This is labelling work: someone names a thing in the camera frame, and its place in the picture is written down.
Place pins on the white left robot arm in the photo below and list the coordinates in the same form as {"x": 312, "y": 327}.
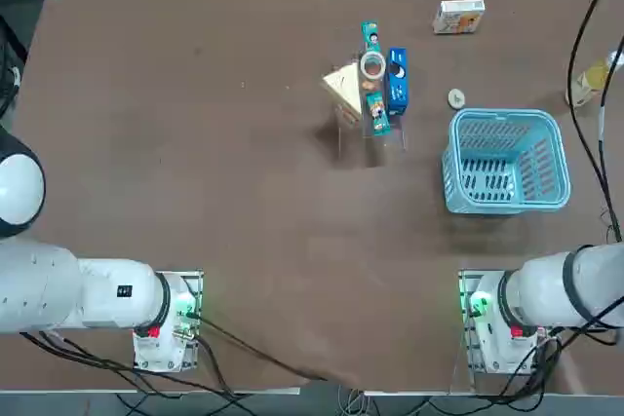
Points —
{"x": 97, "y": 294}

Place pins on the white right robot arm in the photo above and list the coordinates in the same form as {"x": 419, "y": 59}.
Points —
{"x": 541, "y": 294}

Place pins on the clear acrylic display shelf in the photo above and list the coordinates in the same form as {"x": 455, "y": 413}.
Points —
{"x": 395, "y": 136}

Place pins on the blue Oreo cookie box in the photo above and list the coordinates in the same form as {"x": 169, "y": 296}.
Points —
{"x": 397, "y": 89}

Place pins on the teal snack packet orange print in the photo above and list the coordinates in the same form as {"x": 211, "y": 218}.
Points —
{"x": 378, "y": 116}

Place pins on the triangular wrapped sandwich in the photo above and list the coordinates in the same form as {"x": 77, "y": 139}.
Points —
{"x": 343, "y": 85}

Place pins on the teal snack packet cartoon girl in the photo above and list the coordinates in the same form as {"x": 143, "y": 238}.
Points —
{"x": 370, "y": 36}

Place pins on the white orange carton box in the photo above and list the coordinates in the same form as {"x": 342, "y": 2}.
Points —
{"x": 458, "y": 19}

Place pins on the light blue plastic basket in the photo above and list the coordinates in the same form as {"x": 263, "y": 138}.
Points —
{"x": 541, "y": 153}

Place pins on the yellow drink bottle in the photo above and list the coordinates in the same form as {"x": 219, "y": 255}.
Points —
{"x": 587, "y": 85}

